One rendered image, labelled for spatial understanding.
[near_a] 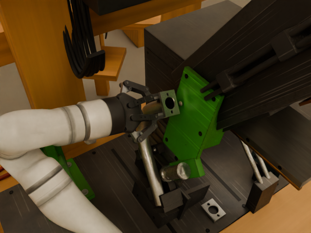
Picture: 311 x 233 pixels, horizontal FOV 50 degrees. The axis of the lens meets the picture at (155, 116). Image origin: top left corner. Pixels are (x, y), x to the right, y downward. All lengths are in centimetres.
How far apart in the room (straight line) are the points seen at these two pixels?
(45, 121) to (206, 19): 55
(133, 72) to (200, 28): 194
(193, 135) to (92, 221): 29
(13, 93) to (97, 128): 223
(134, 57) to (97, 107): 239
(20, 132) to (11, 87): 234
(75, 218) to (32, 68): 42
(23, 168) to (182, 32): 52
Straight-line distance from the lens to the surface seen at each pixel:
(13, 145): 56
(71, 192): 58
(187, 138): 75
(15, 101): 274
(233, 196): 96
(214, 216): 91
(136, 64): 291
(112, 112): 63
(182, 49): 83
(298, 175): 75
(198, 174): 75
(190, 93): 71
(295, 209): 98
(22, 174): 60
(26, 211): 97
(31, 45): 83
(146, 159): 83
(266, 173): 87
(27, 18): 80
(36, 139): 57
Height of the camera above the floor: 169
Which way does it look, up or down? 44 degrees down
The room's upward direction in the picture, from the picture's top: straight up
